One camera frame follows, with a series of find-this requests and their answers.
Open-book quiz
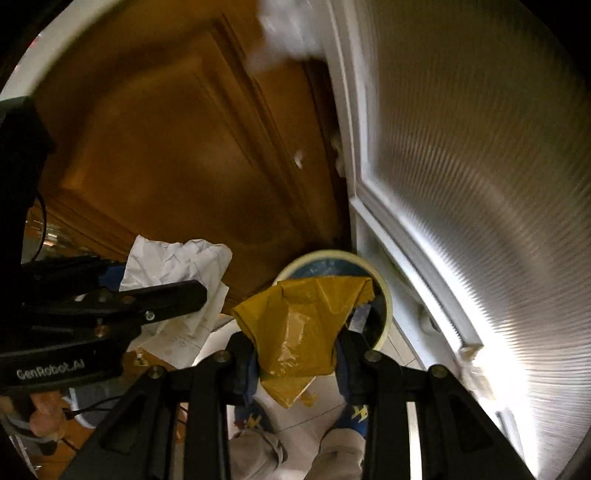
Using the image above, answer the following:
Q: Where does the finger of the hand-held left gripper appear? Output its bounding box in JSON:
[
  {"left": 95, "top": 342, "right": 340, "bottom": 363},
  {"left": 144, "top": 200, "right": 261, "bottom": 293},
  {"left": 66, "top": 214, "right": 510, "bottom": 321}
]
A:
[
  {"left": 23, "top": 256, "right": 125, "bottom": 298},
  {"left": 21, "top": 279, "right": 208, "bottom": 326}
]

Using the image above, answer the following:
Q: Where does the wooden cabinet door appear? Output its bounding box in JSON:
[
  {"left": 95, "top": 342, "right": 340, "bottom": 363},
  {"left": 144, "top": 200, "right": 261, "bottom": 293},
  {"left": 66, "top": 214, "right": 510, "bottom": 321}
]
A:
[{"left": 28, "top": 14, "right": 356, "bottom": 305}]

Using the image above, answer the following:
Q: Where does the yellow plastic bag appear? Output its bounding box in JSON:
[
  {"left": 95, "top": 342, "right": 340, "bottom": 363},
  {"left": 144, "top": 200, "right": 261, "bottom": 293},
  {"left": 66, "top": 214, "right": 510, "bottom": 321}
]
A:
[{"left": 231, "top": 276, "right": 376, "bottom": 411}]

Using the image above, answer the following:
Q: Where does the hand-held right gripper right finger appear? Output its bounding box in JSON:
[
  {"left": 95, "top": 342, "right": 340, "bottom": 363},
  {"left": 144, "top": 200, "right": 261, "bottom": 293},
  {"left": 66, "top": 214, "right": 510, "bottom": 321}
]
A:
[{"left": 335, "top": 330, "right": 527, "bottom": 480}]

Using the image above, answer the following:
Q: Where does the hanging clear plastic bag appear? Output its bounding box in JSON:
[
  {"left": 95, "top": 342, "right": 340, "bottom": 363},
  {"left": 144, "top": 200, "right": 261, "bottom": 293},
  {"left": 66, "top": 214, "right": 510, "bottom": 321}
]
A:
[{"left": 247, "top": 0, "right": 324, "bottom": 75}]

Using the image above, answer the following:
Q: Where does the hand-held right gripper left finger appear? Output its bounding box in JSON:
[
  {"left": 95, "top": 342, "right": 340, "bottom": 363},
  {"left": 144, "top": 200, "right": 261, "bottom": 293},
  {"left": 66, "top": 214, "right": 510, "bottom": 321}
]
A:
[{"left": 60, "top": 330, "right": 259, "bottom": 480}]

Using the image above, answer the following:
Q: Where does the person's left hand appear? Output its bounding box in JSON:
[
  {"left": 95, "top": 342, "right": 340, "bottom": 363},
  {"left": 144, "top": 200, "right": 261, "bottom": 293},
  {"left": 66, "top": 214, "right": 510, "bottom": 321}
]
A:
[{"left": 28, "top": 391, "right": 72, "bottom": 441}]

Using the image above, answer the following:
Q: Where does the white paper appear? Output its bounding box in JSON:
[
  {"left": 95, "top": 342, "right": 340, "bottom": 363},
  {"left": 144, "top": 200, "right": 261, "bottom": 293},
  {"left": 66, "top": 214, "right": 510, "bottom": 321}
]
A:
[{"left": 119, "top": 235, "right": 233, "bottom": 370}]

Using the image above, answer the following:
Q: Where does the round trash bin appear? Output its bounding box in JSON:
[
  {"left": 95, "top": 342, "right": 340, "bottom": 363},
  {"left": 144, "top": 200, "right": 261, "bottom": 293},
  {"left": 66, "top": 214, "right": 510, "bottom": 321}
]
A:
[{"left": 272, "top": 249, "right": 395, "bottom": 354}]

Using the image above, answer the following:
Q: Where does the white cabinet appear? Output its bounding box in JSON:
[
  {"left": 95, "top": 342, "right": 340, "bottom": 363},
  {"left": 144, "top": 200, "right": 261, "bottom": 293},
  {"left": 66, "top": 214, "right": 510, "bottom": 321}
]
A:
[{"left": 323, "top": 0, "right": 591, "bottom": 476}]

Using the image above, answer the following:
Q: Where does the beige trouser leg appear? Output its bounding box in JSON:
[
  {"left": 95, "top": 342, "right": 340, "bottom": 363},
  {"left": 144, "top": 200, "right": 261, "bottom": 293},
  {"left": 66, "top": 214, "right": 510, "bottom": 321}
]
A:
[
  {"left": 318, "top": 427, "right": 368, "bottom": 480},
  {"left": 228, "top": 427, "right": 289, "bottom": 480}
]

